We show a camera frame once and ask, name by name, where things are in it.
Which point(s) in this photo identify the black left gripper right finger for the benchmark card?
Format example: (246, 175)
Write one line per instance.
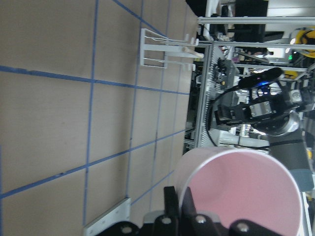
(188, 206)

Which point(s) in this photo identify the white wire cup rack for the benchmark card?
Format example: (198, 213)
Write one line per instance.
(159, 51)

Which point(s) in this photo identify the yellow hard hat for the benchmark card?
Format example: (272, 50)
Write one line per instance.
(306, 36)

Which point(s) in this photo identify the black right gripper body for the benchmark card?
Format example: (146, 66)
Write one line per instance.
(273, 114)

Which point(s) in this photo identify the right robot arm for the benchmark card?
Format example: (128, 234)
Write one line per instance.
(290, 149)

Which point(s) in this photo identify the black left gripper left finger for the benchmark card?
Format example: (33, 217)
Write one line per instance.
(171, 203)

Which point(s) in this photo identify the pink cup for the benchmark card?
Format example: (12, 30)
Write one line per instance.
(237, 183)

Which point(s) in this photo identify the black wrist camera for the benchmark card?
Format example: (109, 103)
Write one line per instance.
(259, 79)

